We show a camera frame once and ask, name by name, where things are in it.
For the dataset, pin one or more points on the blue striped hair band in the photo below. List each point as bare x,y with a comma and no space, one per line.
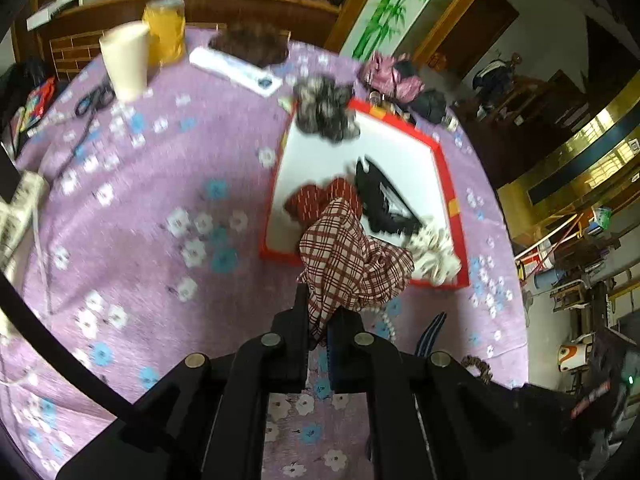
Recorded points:
430,335

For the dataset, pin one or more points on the black scissors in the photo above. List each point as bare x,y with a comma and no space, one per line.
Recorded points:
97,100

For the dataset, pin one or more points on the yellow plastic jar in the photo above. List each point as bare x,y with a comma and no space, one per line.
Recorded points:
167,35

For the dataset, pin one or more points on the black cloth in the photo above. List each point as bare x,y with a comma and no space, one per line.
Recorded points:
430,105

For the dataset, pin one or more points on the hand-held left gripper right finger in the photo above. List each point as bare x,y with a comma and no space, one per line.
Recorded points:
336,355

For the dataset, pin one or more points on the red-rimmed white tray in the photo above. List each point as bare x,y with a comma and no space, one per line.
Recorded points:
400,160

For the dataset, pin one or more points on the black bag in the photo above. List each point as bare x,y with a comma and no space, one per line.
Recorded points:
20,80

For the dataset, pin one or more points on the white orange bucket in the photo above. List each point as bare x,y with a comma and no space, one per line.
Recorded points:
572,357

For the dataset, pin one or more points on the bamboo painting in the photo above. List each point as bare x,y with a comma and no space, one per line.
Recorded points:
395,5

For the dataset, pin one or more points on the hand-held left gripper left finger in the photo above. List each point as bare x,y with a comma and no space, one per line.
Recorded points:
302,345

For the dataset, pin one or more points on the small silver-lid jar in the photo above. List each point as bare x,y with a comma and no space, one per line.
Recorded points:
452,124

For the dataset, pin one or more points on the wooden cabinet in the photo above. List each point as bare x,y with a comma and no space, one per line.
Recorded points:
225,7

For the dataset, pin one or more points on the grey furry scrunchie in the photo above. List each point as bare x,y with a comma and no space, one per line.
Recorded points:
325,110

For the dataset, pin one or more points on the brown furry hairpiece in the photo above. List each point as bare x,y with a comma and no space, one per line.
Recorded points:
250,42

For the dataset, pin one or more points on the dark backpack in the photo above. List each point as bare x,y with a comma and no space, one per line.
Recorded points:
492,76

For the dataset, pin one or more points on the red plaid scrunchie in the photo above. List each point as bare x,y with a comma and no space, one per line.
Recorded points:
350,260

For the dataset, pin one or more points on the black hair clip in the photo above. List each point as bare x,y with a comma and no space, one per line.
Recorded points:
375,195

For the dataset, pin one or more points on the red dotted scrunchie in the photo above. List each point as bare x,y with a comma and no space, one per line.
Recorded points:
310,200

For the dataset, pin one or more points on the white power strip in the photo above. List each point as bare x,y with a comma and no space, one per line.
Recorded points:
20,205

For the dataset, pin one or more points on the pink bag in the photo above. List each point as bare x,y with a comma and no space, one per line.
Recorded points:
385,72

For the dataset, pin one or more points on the colourful red pouch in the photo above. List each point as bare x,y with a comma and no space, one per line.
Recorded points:
37,102

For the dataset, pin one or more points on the cream fluffy scrunchie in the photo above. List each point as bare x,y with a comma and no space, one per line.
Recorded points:
435,260

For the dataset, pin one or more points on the flat white box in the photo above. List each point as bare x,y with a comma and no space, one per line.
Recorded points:
225,65

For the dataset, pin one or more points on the cream paper cup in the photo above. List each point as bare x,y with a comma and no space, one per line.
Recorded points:
125,60

